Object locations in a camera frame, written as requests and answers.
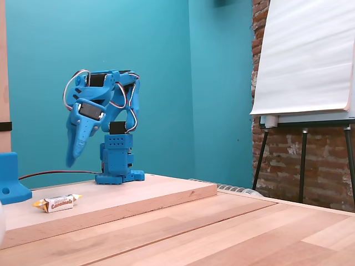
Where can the caramel sweet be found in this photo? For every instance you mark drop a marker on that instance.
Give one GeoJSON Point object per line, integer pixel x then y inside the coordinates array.
{"type": "Point", "coordinates": [59, 204]}

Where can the wooden base board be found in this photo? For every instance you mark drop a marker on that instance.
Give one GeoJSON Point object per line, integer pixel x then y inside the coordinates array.
{"type": "Point", "coordinates": [111, 196]}

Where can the white radiator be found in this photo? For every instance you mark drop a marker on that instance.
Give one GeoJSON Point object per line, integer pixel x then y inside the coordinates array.
{"type": "Point", "coordinates": [235, 189]}

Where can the flipchart easel with black legs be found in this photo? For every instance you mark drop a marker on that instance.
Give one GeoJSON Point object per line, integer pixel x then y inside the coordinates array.
{"type": "Point", "coordinates": [303, 155]}

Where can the white flipchart paper pad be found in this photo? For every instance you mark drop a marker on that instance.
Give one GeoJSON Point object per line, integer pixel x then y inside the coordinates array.
{"type": "Point", "coordinates": [302, 55]}

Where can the blue printed post bracket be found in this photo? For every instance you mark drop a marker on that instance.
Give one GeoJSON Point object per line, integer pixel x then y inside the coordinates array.
{"type": "Point", "coordinates": [9, 177]}

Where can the wooden post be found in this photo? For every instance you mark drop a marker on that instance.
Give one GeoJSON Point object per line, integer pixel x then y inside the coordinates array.
{"type": "Point", "coordinates": [3, 69]}

